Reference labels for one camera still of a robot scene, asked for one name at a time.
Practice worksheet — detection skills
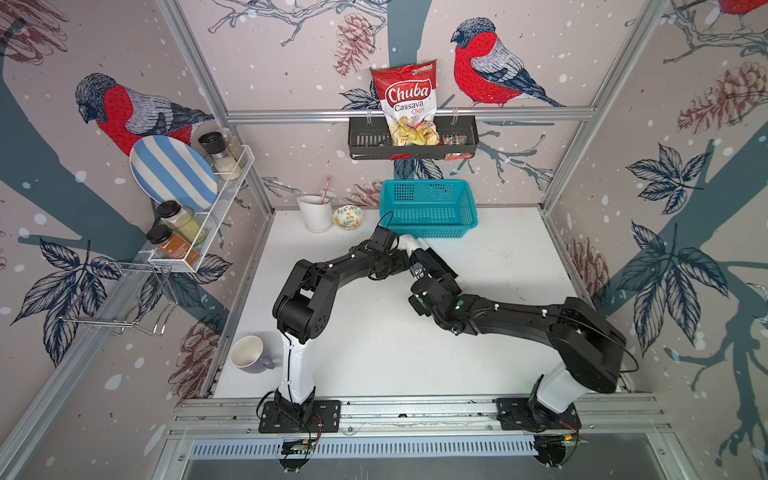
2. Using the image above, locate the black white checkered pillowcase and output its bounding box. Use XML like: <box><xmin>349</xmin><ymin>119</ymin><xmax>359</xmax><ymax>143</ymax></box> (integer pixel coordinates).
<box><xmin>398</xmin><ymin>234</ymin><xmax>458</xmax><ymax>281</ymax></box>

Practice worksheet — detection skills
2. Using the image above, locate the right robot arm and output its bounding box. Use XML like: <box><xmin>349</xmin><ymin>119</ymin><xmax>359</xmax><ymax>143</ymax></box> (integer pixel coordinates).
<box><xmin>409</xmin><ymin>275</ymin><xmax>626</xmax><ymax>432</ymax></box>

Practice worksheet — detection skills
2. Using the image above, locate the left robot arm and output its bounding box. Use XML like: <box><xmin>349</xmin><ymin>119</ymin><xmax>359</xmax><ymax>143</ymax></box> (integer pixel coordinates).
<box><xmin>272</xmin><ymin>241</ymin><xmax>410</xmax><ymax>422</ymax></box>

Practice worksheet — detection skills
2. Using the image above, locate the small floral ceramic bowl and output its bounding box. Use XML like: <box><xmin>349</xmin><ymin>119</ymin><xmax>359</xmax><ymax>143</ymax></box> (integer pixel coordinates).
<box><xmin>332</xmin><ymin>205</ymin><xmax>364</xmax><ymax>231</ymax></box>

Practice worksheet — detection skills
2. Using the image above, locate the teal plastic basket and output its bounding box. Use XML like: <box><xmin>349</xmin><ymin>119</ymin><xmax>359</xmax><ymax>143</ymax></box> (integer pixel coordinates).
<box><xmin>379</xmin><ymin>180</ymin><xmax>478</xmax><ymax>239</ymax></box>

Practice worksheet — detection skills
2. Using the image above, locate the white mug with straw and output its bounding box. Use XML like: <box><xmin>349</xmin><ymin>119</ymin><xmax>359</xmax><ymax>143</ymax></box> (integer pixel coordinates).
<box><xmin>296</xmin><ymin>195</ymin><xmax>333</xmax><ymax>233</ymax></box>

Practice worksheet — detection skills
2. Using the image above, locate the purple white cup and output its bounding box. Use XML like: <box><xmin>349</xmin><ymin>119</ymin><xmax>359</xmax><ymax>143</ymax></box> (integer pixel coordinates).
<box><xmin>229</xmin><ymin>334</ymin><xmax>279</xmax><ymax>374</ymax></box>

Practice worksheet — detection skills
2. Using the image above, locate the red Chuba chips bag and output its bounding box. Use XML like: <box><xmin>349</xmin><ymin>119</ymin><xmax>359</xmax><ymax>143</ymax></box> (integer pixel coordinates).
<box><xmin>371</xmin><ymin>60</ymin><xmax>440</xmax><ymax>147</ymax></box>

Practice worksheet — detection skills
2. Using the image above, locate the green spice jar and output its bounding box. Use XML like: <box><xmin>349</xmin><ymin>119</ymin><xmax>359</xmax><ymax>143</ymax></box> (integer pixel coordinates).
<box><xmin>156</xmin><ymin>200</ymin><xmax>207</xmax><ymax>248</ymax></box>

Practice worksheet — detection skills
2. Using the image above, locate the glass salt shaker black lid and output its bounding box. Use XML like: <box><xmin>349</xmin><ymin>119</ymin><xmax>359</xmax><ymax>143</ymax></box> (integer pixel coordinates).
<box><xmin>198</xmin><ymin>131</ymin><xmax>242</xmax><ymax>180</ymax></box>

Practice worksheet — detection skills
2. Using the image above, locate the orange spice jar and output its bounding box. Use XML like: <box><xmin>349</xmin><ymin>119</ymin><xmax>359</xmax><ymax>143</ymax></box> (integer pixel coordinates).
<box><xmin>146</xmin><ymin>224</ymin><xmax>201</xmax><ymax>267</ymax></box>

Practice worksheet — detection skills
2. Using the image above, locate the blue white striped plate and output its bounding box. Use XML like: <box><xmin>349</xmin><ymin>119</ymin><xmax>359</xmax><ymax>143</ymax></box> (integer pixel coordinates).
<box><xmin>129</xmin><ymin>135</ymin><xmax>218</xmax><ymax>212</ymax></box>

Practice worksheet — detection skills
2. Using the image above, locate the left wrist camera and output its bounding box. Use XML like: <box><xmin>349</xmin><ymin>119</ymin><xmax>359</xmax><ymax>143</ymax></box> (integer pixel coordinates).
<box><xmin>367</xmin><ymin>225</ymin><xmax>398</xmax><ymax>252</ymax></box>

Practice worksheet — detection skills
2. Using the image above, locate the black wall-mounted wire shelf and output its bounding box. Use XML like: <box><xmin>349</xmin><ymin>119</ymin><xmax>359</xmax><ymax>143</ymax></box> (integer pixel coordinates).
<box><xmin>348</xmin><ymin>116</ymin><xmax>479</xmax><ymax>161</ymax></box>

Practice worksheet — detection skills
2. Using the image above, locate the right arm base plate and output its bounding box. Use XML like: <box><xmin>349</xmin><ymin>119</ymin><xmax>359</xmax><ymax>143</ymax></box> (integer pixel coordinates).
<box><xmin>494</xmin><ymin>397</ymin><xmax>582</xmax><ymax>433</ymax></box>

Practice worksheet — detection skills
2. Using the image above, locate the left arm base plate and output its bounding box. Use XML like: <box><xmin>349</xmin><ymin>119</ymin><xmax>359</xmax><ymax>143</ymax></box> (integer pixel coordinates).
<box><xmin>258</xmin><ymin>399</ymin><xmax>341</xmax><ymax>434</ymax></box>

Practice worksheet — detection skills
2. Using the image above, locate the white wire wall rack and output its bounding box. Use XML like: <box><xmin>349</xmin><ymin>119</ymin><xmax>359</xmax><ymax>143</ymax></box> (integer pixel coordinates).
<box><xmin>148</xmin><ymin>146</ymin><xmax>255</xmax><ymax>273</ymax></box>

